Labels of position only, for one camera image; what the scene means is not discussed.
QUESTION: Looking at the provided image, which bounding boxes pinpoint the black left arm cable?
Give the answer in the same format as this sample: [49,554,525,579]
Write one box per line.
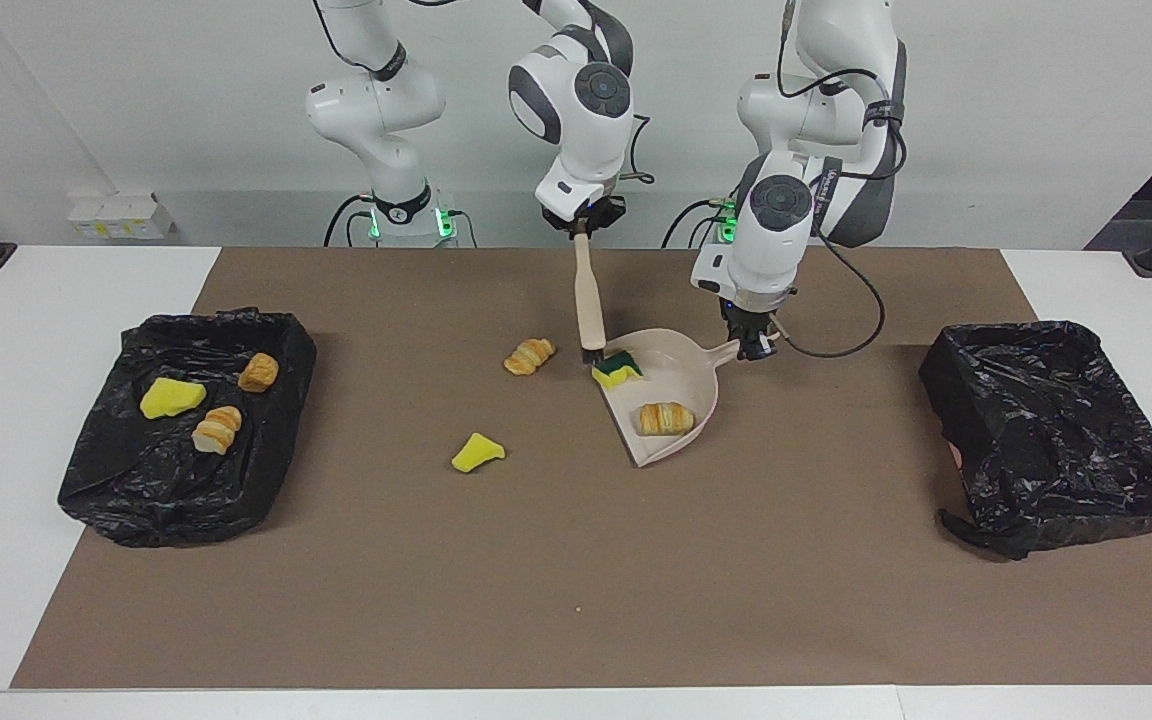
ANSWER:
[776,0,909,359]

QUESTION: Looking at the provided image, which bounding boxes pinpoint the black bag-lined bin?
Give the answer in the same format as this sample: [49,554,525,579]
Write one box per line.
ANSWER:
[919,320,1152,561]
[58,308,318,548]

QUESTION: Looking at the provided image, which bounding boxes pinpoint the black right base cable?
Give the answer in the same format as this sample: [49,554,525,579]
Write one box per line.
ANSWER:
[324,195,477,248]

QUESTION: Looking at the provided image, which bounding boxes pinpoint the brown bread roll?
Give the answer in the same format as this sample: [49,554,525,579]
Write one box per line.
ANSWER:
[238,353,280,394]

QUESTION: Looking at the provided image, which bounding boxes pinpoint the black base cable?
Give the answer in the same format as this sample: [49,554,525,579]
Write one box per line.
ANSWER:
[661,195,737,249]
[324,195,477,248]

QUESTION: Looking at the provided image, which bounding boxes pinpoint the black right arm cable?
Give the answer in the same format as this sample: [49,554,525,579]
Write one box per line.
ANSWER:
[312,0,659,187]

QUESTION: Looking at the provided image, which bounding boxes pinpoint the white wall socket box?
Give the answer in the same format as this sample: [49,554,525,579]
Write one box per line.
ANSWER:
[68,193,177,239]

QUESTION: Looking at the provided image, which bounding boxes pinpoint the large croissant piece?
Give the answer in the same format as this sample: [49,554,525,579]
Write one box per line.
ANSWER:
[638,401,698,438]

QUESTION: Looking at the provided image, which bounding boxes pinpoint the beige plastic dustpan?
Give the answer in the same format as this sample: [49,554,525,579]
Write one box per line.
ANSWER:
[593,328,742,469]

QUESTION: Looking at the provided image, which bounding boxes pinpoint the notched yellow sponge piece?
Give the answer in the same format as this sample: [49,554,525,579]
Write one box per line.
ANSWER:
[591,350,645,392]

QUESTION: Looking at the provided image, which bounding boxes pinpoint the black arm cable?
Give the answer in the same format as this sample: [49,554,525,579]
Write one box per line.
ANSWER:
[312,0,659,187]
[776,0,909,359]

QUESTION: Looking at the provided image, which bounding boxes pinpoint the beige hand brush black bristles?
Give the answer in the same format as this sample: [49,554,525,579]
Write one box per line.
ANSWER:
[574,232,609,353]

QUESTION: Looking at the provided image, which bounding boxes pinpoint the brown paper table mat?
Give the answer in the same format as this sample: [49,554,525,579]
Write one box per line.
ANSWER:
[11,248,1152,689]

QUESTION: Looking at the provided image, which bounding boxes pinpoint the small croissant piece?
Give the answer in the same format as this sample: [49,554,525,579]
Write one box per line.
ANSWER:
[503,338,558,378]
[191,405,244,456]

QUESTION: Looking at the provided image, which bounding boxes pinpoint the black left base cable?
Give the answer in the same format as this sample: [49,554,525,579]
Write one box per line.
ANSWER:
[661,195,737,249]

